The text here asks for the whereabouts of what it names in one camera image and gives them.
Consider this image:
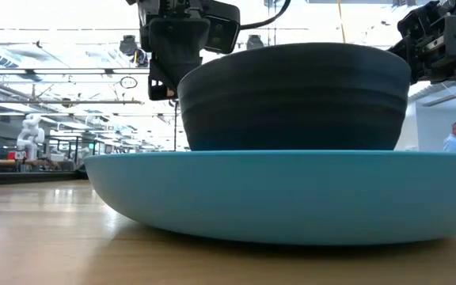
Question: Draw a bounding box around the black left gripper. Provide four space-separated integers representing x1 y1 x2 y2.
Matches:
127 0 213 101

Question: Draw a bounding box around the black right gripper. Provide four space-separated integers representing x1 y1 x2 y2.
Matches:
388 0 456 86

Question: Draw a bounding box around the black bowl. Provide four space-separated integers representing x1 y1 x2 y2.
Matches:
177 42 412 152

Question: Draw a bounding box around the black ceiling-hung device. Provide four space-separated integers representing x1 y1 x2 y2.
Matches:
119 34 150 68

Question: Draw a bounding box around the grey ceiling-hung device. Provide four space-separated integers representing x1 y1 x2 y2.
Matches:
245 34 264 51

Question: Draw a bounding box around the blue round plate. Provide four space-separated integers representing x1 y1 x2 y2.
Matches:
84 149 456 246

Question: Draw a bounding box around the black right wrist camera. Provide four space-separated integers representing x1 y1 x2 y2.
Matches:
397 0 456 39

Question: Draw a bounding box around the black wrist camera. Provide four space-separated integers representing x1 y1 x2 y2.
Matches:
397 0 456 39
203 2 241 55

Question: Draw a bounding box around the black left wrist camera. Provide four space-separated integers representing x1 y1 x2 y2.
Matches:
203 2 241 55

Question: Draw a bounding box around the yellow hanging cable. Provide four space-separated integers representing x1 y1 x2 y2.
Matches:
336 0 348 44

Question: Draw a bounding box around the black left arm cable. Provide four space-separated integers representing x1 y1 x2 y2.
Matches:
238 0 292 32

